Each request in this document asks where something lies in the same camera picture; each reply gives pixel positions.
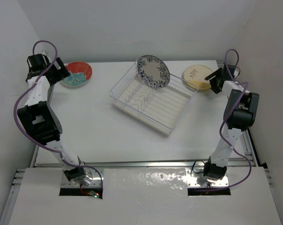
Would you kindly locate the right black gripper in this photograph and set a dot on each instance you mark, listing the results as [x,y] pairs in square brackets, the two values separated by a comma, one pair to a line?
[214,88]

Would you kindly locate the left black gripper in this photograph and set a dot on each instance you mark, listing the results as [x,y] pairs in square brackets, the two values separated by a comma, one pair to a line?
[61,73]

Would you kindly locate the red blue floral plate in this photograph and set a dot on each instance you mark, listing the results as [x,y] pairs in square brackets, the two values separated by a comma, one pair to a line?
[80,73]

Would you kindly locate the cream green twig plate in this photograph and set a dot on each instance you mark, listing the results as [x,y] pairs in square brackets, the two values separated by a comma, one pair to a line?
[197,85]

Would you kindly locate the cream yellow plate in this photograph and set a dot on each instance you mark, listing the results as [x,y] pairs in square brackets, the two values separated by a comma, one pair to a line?
[197,72]

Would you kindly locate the blue patterned rim plate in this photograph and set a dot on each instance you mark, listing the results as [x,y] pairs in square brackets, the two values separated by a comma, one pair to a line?
[153,71]

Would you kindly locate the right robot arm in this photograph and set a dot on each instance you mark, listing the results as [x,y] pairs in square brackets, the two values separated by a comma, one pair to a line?
[239,115]

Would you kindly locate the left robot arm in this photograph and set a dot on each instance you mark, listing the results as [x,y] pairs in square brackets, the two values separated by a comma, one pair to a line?
[39,120]

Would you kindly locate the clear dish rack tray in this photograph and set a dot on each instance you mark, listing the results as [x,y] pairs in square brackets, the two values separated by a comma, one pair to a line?
[165,109]

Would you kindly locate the small circuit board LED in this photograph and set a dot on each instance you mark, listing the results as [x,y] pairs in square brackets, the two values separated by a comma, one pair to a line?
[89,192]

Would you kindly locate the wire plate holder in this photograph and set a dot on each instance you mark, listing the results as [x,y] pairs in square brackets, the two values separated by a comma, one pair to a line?
[138,94]

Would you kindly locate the aluminium rail frame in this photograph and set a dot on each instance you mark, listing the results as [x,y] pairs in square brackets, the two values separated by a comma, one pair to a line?
[144,171]

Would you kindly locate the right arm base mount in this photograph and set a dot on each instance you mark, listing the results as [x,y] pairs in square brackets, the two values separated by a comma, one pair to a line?
[196,180]

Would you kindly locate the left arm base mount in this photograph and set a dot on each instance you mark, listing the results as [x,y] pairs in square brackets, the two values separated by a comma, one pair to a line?
[91,180]

